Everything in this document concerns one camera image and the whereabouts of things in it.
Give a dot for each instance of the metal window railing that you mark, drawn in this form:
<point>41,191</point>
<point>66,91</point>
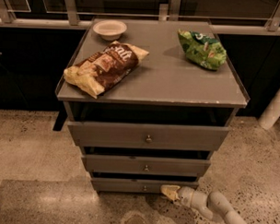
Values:
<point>251,17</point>

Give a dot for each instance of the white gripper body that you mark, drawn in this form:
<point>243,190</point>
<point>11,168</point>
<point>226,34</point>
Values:
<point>184,196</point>

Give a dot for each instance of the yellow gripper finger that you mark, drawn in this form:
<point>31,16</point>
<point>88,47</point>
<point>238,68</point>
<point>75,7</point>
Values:
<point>170,191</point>

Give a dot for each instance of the grey top drawer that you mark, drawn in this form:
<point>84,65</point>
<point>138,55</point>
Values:
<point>147,136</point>

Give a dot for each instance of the brown yellow chip bag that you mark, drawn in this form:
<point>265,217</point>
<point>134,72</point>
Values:
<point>103,70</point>

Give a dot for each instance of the grey drawer cabinet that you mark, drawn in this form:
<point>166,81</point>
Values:
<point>166,88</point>

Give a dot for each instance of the grey bottom drawer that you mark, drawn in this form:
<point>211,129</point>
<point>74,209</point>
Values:
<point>133,185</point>

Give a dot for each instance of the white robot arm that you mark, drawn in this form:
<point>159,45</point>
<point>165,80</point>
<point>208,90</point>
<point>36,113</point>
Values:
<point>215,206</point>

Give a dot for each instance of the white paper bowl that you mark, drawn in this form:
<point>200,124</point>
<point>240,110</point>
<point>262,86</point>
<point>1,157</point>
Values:
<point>110,30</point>

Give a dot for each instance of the grey drawer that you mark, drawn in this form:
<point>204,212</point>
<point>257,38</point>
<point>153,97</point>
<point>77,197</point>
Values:
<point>147,136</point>
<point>144,165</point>
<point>133,185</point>

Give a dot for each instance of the green chip bag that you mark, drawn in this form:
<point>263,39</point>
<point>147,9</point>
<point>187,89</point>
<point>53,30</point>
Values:
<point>203,50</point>

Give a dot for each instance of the grey middle drawer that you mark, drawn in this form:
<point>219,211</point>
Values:
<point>144,165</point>

